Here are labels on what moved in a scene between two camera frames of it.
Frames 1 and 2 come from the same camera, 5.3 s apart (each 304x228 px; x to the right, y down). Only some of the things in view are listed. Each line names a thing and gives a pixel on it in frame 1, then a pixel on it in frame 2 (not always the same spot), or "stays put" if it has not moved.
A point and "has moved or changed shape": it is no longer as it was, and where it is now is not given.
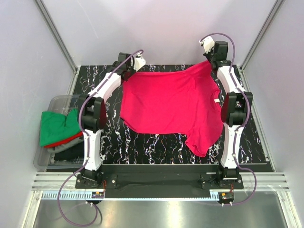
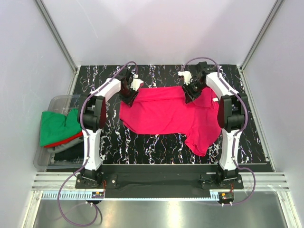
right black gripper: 207,53 to 189,95
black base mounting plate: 161,181 stays put
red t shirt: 79,135 stays put
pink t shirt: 186,100 has moved or changed shape
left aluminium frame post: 56,35 stays put
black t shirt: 72,154 stays put
